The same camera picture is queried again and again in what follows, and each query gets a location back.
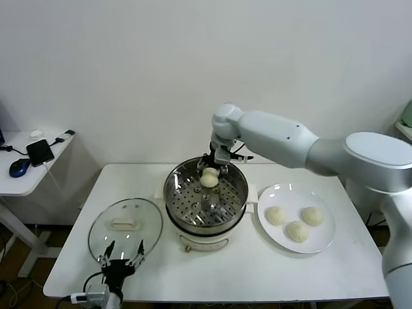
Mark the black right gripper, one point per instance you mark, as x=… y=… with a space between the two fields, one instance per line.
x=211 y=156

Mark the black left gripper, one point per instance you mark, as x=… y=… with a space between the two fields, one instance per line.
x=117 y=270

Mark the white steamed baozi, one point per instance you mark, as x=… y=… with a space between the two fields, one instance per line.
x=275 y=215
x=311 y=216
x=208 y=181
x=297 y=231

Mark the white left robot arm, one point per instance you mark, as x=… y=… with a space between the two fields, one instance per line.
x=115 y=301

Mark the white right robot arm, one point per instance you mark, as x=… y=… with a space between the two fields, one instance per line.
x=273 y=138

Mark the perforated stainless steel steamer basket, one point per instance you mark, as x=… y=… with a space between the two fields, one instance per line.
x=238 y=190

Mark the white electric cooker base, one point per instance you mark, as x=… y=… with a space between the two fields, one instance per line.
x=202 y=239

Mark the white side table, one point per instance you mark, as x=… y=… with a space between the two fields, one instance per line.
x=22 y=185

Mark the black smartphone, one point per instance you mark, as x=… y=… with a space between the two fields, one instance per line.
x=40 y=153

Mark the black silver usb adapter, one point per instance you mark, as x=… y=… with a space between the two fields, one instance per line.
x=66 y=134

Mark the white round plate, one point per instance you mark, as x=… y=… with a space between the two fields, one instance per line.
x=322 y=238

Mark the blue computer mouse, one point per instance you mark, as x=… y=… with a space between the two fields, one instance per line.
x=20 y=168

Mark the small white case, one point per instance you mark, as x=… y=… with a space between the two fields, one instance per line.
x=36 y=134

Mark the white shelf board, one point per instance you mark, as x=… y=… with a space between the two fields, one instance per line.
x=406 y=130

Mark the pale green appliance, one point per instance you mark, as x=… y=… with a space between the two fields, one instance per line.
x=408 y=114

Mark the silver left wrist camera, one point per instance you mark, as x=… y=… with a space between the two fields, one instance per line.
x=96 y=293

